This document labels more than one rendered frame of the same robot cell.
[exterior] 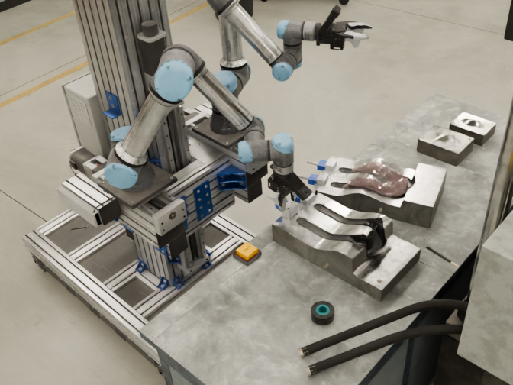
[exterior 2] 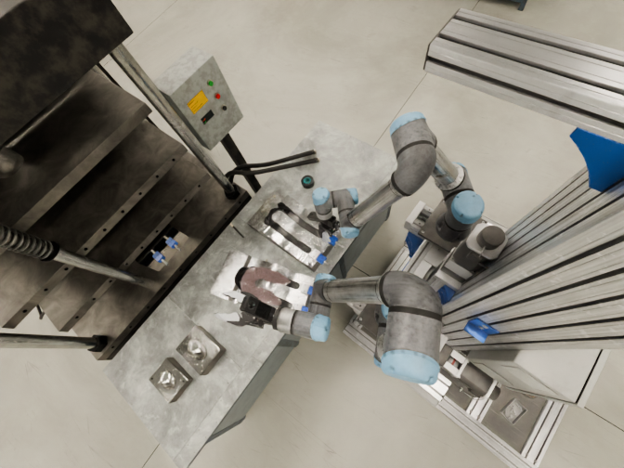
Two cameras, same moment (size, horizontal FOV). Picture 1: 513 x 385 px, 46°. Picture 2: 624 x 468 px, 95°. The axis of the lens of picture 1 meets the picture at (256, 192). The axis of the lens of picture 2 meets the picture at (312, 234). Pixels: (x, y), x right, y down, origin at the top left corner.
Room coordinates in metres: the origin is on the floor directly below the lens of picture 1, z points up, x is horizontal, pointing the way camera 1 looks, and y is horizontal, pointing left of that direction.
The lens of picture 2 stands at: (2.37, -0.06, 2.33)
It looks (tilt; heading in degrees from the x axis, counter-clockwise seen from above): 66 degrees down; 193
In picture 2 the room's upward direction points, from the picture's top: 23 degrees counter-clockwise
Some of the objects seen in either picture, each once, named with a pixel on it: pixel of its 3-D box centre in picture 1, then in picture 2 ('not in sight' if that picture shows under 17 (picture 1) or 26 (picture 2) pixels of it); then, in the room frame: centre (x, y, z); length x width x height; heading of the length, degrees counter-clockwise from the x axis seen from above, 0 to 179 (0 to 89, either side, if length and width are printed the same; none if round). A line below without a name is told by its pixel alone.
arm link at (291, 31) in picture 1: (291, 30); (311, 325); (2.28, -0.19, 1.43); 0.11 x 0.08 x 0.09; 69
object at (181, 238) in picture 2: not in sight; (141, 228); (1.48, -1.27, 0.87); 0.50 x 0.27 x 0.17; 45
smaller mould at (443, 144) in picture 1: (445, 144); (201, 349); (2.25, -0.87, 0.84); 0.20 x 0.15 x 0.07; 45
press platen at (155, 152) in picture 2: not in sight; (66, 193); (1.43, -1.39, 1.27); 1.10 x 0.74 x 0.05; 135
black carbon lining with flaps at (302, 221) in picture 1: (343, 224); (291, 226); (1.68, -0.31, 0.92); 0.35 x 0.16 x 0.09; 45
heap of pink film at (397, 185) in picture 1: (377, 177); (262, 283); (1.97, -0.50, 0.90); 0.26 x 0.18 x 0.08; 62
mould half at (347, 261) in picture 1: (344, 237); (292, 227); (1.67, -0.32, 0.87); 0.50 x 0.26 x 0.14; 45
